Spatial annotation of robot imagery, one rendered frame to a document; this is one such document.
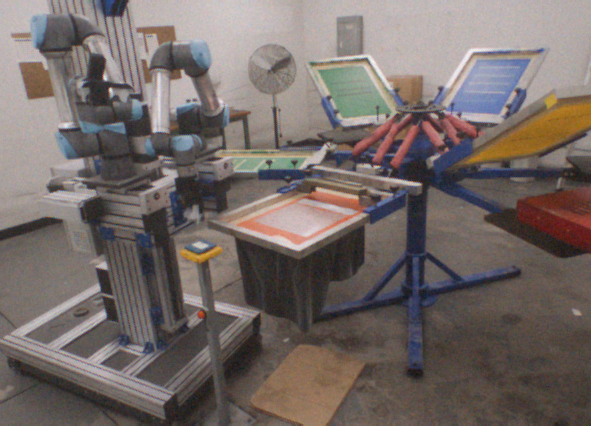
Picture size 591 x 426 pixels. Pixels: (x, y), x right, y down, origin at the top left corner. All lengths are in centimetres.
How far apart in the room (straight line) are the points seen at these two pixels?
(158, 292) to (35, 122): 332
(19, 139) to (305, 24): 443
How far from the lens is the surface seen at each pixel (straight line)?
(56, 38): 208
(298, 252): 191
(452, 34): 664
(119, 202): 221
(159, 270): 258
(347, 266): 234
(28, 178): 566
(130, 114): 189
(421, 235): 330
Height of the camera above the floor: 180
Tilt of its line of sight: 21 degrees down
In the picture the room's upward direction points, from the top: 4 degrees counter-clockwise
